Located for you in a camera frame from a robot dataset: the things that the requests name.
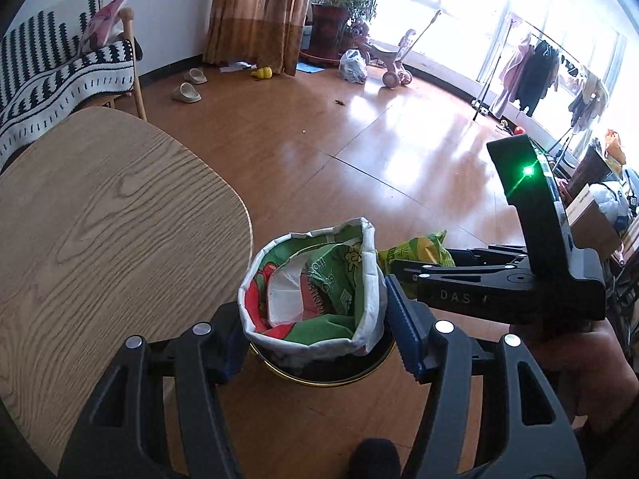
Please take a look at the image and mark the green white paper bag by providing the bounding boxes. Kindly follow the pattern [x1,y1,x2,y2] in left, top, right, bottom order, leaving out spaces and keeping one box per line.
[238,217,389,360]

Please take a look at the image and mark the pink printed cushion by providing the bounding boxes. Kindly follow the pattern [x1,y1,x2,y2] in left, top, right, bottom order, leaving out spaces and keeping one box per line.
[79,0,131,57]

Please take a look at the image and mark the metal clothes rack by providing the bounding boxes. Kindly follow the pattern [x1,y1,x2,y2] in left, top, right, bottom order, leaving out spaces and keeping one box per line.
[471,9,627,133]

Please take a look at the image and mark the brown curtain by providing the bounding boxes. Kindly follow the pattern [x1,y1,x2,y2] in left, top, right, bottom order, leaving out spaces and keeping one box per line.
[204,0,318,78]

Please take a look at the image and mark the sofa with striped blanket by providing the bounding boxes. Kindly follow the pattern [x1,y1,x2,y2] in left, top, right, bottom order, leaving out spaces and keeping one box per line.
[0,0,138,160]

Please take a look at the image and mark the pink hanging garment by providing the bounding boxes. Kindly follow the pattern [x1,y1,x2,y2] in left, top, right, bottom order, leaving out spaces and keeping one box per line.
[491,35,533,117]

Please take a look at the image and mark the round wooden table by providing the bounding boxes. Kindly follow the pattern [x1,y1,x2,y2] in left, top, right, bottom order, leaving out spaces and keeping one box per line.
[0,106,255,476]

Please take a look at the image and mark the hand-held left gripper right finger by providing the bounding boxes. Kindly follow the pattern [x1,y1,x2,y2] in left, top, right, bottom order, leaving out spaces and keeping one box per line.
[384,274,587,479]

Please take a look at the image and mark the white plastic bag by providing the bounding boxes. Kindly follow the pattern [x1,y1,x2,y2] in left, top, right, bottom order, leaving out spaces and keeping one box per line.
[339,48,369,85]

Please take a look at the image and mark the yellow green snack packet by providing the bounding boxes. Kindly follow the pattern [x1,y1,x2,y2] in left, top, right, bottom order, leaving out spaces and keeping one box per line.
[377,230,456,300]

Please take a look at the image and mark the person's right hand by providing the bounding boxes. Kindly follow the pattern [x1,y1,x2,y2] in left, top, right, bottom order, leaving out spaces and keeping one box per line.
[509,318,634,435]

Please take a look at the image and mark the pink child tricycle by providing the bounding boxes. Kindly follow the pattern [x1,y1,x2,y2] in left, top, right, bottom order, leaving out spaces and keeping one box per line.
[351,9,443,89]

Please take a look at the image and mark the person's foot in dark sock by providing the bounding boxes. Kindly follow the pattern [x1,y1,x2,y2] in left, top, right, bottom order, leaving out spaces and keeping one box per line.
[348,437,403,479]

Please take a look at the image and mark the potted plant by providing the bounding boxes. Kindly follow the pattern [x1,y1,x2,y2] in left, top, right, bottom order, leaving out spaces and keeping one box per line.
[300,0,405,68]

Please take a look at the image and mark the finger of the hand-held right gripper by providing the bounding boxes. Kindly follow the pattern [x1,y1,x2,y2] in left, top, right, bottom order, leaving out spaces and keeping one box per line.
[447,244,528,261]
[387,255,529,286]

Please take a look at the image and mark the black bin with gold rim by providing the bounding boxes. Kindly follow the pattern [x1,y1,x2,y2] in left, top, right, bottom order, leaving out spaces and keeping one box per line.
[247,323,400,390]

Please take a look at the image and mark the orange bag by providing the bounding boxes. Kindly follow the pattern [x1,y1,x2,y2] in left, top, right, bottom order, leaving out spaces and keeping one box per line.
[603,129,628,166]

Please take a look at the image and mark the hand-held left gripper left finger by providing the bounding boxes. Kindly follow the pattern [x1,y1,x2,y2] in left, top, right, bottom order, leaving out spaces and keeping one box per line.
[59,302,250,479]

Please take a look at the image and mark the cardboard box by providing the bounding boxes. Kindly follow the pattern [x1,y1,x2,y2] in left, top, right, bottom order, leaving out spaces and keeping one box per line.
[563,184,623,261]

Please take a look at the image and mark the wooden sofa frame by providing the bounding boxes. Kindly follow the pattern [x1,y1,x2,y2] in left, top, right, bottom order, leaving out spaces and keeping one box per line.
[82,7,148,121]

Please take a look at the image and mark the mixed hanging clothes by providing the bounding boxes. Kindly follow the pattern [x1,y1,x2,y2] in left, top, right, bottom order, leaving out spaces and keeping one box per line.
[568,66,611,133]

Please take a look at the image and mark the black hanging garment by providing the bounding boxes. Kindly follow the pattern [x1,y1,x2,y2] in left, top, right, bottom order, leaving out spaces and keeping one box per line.
[514,41,561,117]

